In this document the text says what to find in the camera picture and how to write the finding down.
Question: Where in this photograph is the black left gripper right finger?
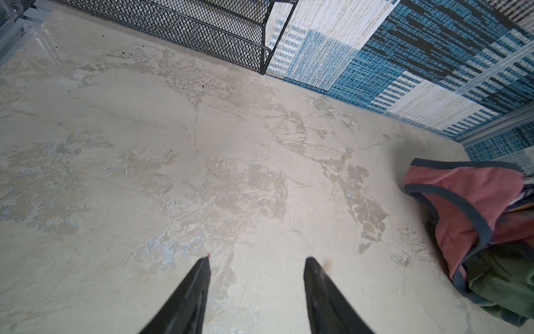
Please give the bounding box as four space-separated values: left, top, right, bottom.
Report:
303 257 374 334

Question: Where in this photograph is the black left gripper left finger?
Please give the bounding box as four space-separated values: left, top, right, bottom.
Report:
140 256 211 334

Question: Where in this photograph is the green cloth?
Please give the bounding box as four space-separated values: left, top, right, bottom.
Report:
464 243 533 327

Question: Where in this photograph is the striped multicolour cloth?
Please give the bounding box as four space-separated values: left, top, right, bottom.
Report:
504 177 534 212

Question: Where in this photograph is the black wire mesh shelf rack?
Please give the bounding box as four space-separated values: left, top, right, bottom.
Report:
60 0 298 75

